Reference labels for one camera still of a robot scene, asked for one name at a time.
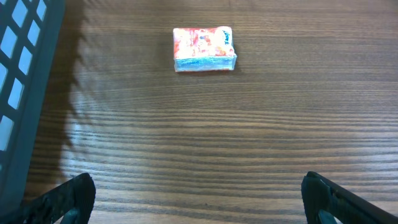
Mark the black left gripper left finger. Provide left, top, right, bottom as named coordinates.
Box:
left=0, top=172, right=96, bottom=224

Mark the small red white box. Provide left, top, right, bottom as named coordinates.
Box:
left=173, top=26, right=237, bottom=72

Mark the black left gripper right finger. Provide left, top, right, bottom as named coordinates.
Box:
left=301, top=171, right=397, bottom=224

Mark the grey plastic shopping basket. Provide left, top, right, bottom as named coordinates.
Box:
left=1, top=0, right=65, bottom=214

